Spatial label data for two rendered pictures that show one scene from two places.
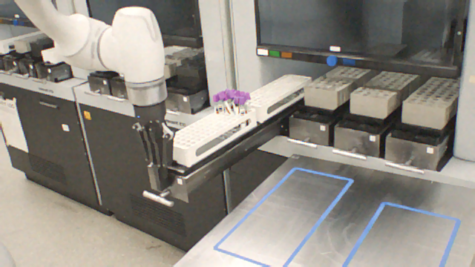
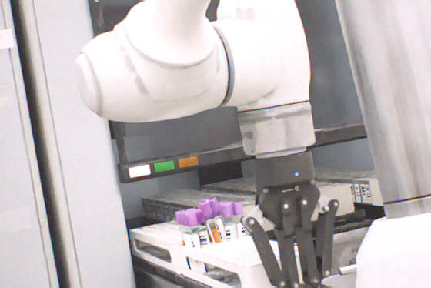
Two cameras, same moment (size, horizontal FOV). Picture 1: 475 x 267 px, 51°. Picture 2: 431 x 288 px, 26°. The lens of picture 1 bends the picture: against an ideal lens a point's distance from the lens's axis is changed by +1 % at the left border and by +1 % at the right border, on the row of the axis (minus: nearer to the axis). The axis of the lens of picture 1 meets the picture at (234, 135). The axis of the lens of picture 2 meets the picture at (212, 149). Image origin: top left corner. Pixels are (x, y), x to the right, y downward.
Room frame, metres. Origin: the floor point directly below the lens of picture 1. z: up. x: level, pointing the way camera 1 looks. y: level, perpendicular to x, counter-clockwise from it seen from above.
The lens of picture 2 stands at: (0.57, 1.24, 1.08)
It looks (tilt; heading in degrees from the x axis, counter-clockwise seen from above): 3 degrees down; 300
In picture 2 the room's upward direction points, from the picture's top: 9 degrees counter-clockwise
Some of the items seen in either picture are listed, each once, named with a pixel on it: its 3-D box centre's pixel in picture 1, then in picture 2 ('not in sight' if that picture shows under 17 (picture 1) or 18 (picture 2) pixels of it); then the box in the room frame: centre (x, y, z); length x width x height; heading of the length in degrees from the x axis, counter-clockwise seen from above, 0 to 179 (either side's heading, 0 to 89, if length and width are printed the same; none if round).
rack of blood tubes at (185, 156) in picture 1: (211, 134); (243, 268); (1.24, 0.06, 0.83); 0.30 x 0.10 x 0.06; 140
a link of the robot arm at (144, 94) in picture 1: (146, 89); (277, 131); (1.09, 0.19, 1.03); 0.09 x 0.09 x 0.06
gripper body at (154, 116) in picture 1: (151, 119); (286, 189); (1.09, 0.19, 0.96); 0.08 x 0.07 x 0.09; 49
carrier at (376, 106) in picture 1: (369, 105); (324, 205); (1.30, -0.39, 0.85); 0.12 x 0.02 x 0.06; 49
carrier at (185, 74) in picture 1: (189, 75); not in sight; (1.76, 0.15, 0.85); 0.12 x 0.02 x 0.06; 50
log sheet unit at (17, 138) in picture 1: (8, 122); not in sight; (2.56, 1.24, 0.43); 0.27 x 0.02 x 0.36; 50
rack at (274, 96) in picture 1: (275, 98); (178, 248); (1.48, -0.14, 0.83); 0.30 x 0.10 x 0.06; 140
